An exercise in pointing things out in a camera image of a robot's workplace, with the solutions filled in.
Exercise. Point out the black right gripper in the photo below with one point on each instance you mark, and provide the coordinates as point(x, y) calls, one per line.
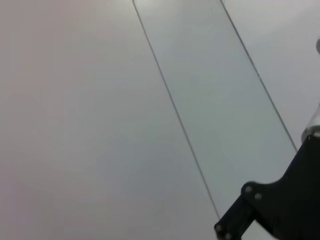
point(295, 200)

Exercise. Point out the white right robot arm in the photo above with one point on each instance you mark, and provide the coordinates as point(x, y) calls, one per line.
point(313, 125)

